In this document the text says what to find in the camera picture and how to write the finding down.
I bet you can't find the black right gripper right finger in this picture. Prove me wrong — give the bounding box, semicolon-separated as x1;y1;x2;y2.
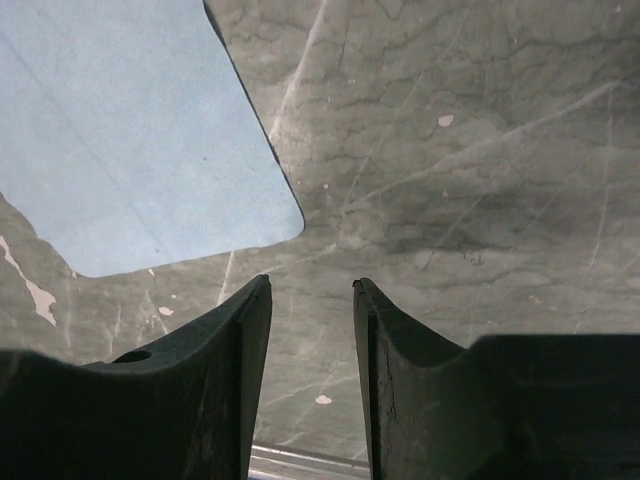
353;278;639;479

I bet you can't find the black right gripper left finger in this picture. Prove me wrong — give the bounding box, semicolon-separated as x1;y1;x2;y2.
1;275;272;479

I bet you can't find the light blue cleaning cloth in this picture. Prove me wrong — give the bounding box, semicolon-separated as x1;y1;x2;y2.
1;1;304;277

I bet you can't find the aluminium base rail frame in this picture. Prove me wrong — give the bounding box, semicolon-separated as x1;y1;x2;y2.
248;443;371;480

